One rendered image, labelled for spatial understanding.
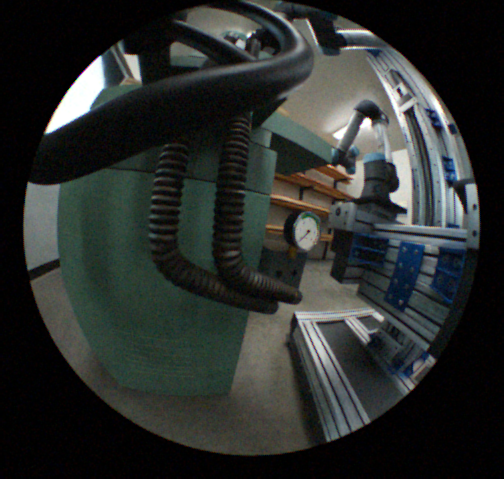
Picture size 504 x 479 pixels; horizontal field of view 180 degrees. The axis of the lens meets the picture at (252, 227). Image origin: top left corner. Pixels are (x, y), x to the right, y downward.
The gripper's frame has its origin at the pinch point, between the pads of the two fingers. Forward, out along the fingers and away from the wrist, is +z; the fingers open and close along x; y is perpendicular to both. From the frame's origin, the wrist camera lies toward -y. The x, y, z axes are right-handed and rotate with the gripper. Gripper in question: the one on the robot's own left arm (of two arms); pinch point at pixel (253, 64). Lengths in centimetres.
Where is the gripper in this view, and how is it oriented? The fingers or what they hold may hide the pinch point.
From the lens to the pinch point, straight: 42.9
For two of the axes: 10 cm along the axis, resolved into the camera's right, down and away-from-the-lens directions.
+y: -2.5, -5.9, 7.7
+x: -9.1, -1.4, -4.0
